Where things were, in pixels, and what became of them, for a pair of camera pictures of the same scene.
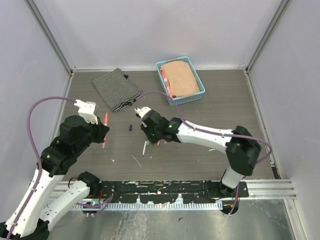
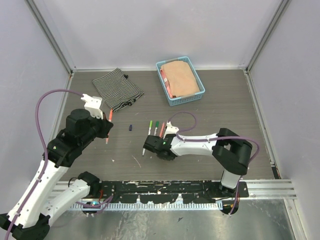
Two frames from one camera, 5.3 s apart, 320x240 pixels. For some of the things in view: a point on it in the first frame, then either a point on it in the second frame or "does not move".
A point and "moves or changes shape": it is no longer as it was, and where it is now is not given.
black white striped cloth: (118, 89) does not move
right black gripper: (145, 128) → (169, 158)
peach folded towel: (179, 79) does not move
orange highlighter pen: (106, 122) moves or changes shape
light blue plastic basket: (180, 81) does not move
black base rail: (163, 192) does not move
